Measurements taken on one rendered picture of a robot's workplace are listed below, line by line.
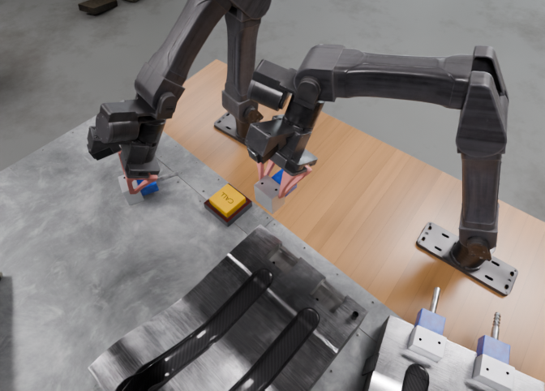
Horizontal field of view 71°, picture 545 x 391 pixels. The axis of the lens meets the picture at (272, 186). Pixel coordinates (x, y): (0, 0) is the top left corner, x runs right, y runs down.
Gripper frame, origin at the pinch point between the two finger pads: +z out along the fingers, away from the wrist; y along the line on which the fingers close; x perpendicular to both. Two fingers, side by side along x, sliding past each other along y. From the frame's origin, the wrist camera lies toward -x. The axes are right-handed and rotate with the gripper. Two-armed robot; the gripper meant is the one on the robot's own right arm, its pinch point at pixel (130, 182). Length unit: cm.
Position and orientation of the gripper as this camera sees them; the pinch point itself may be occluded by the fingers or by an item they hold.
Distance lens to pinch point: 94.0
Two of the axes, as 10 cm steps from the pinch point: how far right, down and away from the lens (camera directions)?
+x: 8.0, -0.1, 6.0
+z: -4.4, 6.8, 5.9
